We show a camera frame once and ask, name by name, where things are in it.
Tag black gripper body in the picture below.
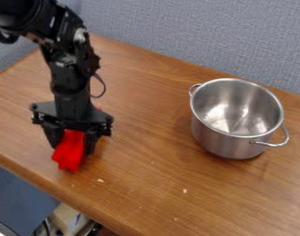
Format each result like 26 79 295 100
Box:
30 90 114 136

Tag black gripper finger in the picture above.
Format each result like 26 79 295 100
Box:
85 131 100 155
42 123 65 148

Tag red plastic block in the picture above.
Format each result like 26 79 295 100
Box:
51 129 85 172

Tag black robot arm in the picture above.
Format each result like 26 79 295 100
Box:
0 0 114 156

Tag stainless steel pot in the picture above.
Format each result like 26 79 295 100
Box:
189 78 291 159

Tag beige box under table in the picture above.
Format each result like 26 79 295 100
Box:
49 203 90 236

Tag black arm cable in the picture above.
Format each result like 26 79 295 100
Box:
88 73 108 100

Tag black cables under table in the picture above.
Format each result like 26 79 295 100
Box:
33 216 53 236

